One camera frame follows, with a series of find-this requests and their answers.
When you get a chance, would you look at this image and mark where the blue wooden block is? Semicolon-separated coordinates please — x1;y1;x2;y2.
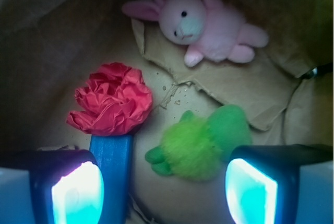
89;135;133;223

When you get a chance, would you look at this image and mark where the pink plush bunny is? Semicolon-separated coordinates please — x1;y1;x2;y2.
122;0;269;67

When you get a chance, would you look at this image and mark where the red crumpled paper ball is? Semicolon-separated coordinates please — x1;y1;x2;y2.
66;63;153;136

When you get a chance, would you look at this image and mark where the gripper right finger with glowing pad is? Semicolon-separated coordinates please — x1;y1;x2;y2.
225;144;333;223

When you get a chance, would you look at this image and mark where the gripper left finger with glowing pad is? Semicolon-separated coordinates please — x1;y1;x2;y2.
1;150;104;223

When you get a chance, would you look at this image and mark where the brown paper bag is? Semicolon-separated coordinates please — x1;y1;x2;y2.
1;0;333;223

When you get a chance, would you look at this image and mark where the green plush toy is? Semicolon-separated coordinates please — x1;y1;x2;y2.
145;104;252;181

